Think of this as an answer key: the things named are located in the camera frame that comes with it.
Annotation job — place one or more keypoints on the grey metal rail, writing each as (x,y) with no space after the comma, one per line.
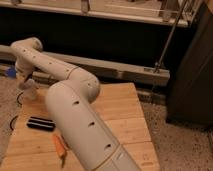
(126,70)

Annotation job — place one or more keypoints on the black rectangular block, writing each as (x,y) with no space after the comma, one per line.
(40,123)

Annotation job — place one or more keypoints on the white upper shelf frame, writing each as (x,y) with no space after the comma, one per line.
(161,12)

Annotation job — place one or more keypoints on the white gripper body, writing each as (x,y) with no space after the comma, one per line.
(28,86)

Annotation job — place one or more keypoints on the metal rod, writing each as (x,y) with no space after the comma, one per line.
(159,63)

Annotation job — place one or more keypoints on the orange toy carrot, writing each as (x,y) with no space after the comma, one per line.
(60,148)

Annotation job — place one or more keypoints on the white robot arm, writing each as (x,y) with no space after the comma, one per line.
(68,101)

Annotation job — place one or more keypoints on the dark cabinet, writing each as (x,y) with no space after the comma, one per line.
(191,93)

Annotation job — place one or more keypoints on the blue object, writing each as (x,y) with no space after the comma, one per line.
(11,72)

